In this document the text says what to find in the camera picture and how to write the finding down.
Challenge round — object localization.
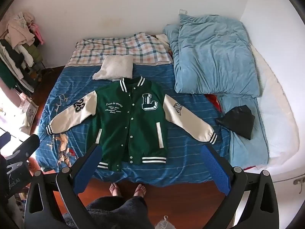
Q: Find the pile of clothes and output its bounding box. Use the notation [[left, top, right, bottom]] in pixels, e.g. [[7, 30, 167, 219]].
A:
[[0, 11, 45, 96]]

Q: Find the black cloth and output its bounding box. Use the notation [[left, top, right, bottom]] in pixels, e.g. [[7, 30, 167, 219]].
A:
[[216, 105, 255, 140]]

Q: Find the person's right foot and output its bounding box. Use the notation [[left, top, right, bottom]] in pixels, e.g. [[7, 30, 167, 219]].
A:
[[134, 184, 147, 198]]

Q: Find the dark grey robe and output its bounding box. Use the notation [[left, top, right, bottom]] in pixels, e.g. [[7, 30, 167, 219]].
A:
[[64, 193, 158, 229]]

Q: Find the white mattress cover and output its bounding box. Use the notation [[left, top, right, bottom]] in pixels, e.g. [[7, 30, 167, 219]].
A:
[[250, 45, 300, 183]]

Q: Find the person's left foot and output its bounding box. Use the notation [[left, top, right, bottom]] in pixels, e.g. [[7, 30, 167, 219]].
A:
[[109, 182, 123, 197]]

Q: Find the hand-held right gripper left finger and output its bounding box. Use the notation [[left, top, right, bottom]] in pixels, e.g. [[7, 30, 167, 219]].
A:
[[24, 144, 102, 229]]

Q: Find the red cloth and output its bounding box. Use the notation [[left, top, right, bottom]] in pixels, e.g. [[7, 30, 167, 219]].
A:
[[206, 95, 222, 113]]

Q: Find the beige tote bag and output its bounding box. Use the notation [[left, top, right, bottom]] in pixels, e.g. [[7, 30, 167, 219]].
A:
[[19, 93, 39, 134]]

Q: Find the blue striped bed sheet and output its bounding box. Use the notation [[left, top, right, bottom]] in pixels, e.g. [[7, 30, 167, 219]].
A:
[[36, 63, 235, 188]]

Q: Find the white fluffy pillow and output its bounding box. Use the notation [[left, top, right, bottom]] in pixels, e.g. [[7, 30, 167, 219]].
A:
[[92, 55, 133, 81]]

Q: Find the light blue duvet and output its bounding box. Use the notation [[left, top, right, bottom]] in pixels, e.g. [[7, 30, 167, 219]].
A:
[[163, 14, 270, 165]]

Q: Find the green white varsity jacket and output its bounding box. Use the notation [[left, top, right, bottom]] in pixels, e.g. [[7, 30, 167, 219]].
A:
[[46, 76, 218, 172]]

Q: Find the grey white fuzzy cloth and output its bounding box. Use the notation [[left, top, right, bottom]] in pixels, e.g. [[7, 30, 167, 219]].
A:
[[155, 216, 176, 229]]

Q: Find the person's foot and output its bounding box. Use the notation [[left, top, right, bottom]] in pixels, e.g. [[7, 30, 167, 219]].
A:
[[109, 182, 123, 197], [134, 184, 147, 198]]

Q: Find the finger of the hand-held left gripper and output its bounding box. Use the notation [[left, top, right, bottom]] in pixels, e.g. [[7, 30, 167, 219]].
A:
[[6, 134, 40, 161]]

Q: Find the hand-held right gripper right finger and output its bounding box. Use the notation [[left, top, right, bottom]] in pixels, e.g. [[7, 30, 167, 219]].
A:
[[201, 144, 280, 229]]

